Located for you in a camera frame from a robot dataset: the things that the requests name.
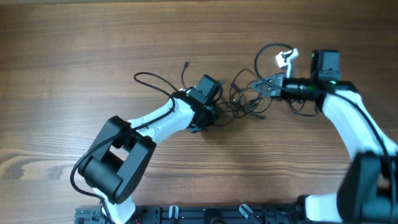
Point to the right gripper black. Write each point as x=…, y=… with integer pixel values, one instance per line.
x=277, y=89

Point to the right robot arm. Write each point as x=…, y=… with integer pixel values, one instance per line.
x=368, y=192

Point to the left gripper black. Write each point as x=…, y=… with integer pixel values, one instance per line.
x=195, y=127

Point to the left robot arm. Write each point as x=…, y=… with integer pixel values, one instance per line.
x=118, y=157

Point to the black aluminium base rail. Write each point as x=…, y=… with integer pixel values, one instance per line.
x=268, y=214

